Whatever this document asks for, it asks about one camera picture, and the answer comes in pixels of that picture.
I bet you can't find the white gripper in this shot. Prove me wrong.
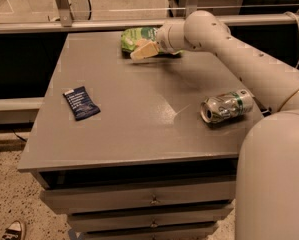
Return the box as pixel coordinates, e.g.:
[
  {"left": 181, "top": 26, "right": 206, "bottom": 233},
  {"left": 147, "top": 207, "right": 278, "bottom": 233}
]
[{"left": 130, "top": 20, "right": 192, "bottom": 61}]

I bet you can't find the green rice chip bag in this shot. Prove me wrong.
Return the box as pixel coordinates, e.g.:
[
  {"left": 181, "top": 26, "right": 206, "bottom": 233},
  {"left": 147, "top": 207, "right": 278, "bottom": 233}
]
[{"left": 121, "top": 27, "right": 167, "bottom": 56}]

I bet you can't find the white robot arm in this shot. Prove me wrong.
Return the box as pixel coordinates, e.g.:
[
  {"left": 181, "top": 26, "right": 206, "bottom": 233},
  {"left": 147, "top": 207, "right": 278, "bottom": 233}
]
[{"left": 131, "top": 10, "right": 299, "bottom": 240}]

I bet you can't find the dark blue snack packet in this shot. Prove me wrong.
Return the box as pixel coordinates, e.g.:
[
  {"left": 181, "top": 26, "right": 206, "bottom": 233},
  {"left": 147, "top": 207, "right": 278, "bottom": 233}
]
[{"left": 63, "top": 86, "right": 101, "bottom": 121}]

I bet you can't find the crushed silver green soda can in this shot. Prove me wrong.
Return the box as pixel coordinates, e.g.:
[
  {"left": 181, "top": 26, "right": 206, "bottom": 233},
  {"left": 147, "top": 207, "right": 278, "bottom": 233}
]
[{"left": 200, "top": 89, "right": 254, "bottom": 124}]

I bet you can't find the grey drawer cabinet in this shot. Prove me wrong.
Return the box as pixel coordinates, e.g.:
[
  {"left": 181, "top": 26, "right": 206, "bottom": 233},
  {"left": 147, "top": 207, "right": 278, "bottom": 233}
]
[{"left": 18, "top": 32, "right": 261, "bottom": 240}]

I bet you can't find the sneaker shoe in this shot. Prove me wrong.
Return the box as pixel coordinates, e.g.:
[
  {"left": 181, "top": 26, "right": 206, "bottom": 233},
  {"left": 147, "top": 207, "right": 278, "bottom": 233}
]
[{"left": 0, "top": 220, "right": 26, "bottom": 240}]

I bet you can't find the black cable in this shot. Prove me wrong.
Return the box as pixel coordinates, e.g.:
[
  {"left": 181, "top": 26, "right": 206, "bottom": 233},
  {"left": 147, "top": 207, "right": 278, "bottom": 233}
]
[{"left": 84, "top": 0, "right": 93, "bottom": 21}]

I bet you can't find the aluminium frame rail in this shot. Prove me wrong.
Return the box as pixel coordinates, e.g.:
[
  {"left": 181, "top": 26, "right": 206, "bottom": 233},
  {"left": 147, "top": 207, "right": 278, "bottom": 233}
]
[{"left": 0, "top": 0, "right": 299, "bottom": 35}]

